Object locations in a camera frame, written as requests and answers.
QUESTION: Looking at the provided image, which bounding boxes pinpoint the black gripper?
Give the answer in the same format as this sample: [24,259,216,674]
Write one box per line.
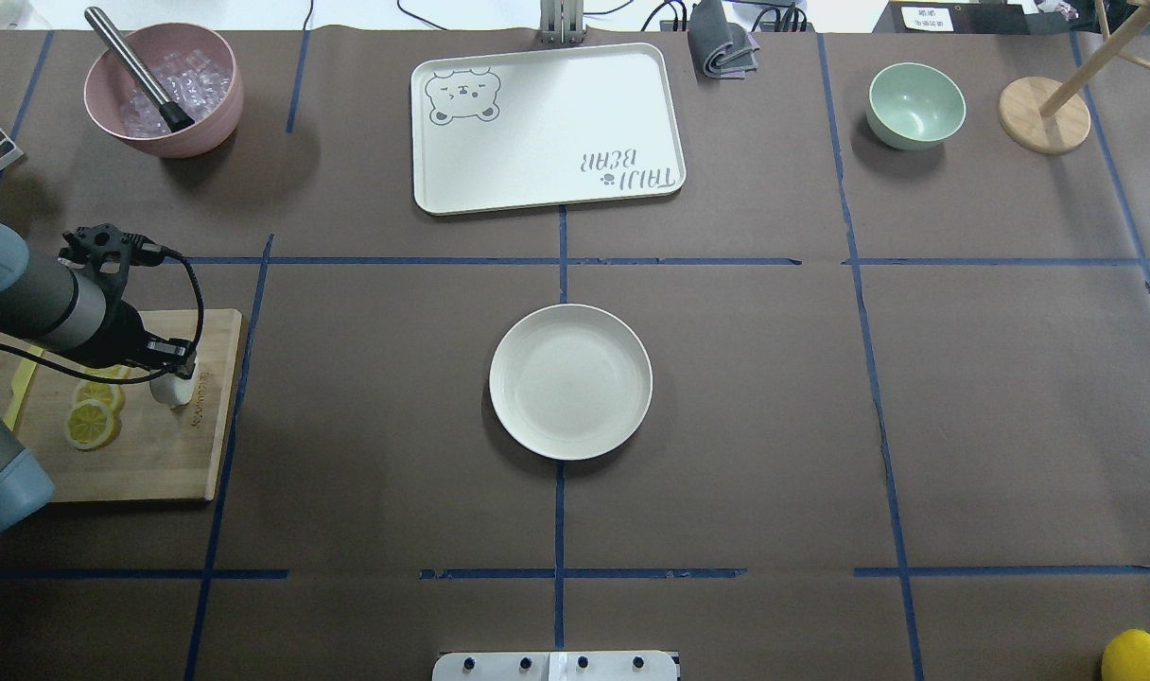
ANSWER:
[78,301,198,378]

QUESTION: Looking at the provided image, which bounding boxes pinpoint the white round plate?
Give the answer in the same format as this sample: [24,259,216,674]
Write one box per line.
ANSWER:
[489,305,653,462]

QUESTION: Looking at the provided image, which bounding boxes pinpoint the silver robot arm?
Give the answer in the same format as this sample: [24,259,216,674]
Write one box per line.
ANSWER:
[0,223,200,534]

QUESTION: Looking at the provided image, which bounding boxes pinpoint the white bear tray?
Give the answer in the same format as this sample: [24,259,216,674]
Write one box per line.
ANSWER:
[411,43,687,216]

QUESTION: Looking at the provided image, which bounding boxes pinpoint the lemon slice middle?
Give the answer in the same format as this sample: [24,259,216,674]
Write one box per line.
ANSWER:
[72,380,127,413]

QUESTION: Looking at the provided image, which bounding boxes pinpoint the lemon slice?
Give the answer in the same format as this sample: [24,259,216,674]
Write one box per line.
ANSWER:
[63,398,118,451]
[72,380,127,413]

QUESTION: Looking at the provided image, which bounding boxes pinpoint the bamboo cutting board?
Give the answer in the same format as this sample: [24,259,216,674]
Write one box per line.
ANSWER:
[14,309,246,502]

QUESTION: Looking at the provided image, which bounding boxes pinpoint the lemon slice near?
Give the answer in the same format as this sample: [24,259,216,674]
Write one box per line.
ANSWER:
[63,398,118,451]

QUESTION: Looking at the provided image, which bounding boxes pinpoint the yellow plastic knife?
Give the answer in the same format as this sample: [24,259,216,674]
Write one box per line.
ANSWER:
[3,358,38,433]

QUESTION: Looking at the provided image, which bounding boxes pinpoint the steel muddler black tip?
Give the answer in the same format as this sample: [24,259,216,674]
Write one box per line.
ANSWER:
[83,6,196,132]

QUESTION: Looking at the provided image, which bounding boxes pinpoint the clear ice cubes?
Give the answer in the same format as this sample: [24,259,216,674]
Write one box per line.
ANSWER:
[118,49,231,138]

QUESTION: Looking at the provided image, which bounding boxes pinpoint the pink bowl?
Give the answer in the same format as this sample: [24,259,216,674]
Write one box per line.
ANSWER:
[83,23,245,159]

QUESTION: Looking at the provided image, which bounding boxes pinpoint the grey folded cloth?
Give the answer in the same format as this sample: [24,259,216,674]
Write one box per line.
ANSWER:
[687,1,759,81]

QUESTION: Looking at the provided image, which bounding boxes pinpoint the green bowl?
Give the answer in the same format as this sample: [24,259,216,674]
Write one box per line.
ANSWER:
[866,63,967,150]

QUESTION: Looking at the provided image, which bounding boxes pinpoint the wooden mug stand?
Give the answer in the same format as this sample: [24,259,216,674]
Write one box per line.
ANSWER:
[996,1,1150,155]

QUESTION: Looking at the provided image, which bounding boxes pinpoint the whole yellow lemon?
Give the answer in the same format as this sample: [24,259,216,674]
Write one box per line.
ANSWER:
[1101,629,1150,680]

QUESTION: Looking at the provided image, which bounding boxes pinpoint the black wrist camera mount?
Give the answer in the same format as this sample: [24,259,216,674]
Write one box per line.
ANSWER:
[58,223,167,305]

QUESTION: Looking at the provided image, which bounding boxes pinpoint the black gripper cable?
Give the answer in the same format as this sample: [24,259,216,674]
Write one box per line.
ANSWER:
[0,244,205,385]

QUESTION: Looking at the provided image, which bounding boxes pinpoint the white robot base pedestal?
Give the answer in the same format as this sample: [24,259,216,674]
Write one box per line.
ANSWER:
[431,650,682,680]

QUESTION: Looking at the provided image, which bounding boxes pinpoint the aluminium frame post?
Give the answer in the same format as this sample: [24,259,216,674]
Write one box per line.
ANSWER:
[539,0,587,44]

